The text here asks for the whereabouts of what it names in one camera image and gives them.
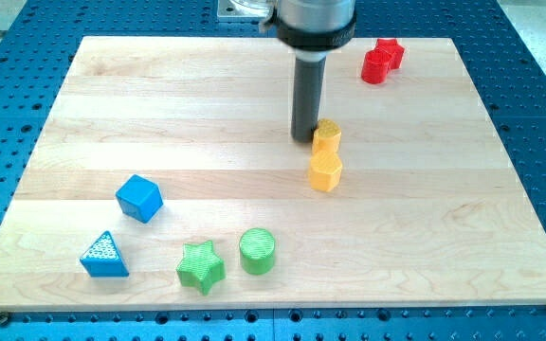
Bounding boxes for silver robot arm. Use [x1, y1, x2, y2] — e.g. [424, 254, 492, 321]
[259, 0, 357, 52]

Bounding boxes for yellow hexagon block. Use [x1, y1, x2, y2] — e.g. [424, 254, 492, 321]
[308, 150, 343, 192]

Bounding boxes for green cylinder block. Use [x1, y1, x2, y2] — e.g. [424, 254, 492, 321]
[239, 227, 276, 275]

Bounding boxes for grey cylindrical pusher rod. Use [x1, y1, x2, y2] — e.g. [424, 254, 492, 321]
[290, 50, 327, 143]

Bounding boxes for light wooden board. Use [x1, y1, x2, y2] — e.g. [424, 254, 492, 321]
[0, 36, 546, 312]

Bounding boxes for green star block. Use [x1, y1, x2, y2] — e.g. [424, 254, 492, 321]
[176, 240, 226, 296]

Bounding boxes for blue cube block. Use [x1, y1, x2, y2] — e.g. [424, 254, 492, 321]
[116, 174, 163, 224]

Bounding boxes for red heart block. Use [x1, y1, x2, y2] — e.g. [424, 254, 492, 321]
[361, 48, 391, 84]

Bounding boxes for red star block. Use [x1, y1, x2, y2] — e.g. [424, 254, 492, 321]
[376, 38, 405, 70]

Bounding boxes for blue triangle block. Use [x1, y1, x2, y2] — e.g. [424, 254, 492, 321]
[80, 231, 129, 278]

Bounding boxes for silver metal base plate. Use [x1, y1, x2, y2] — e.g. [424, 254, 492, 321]
[217, 0, 274, 22]

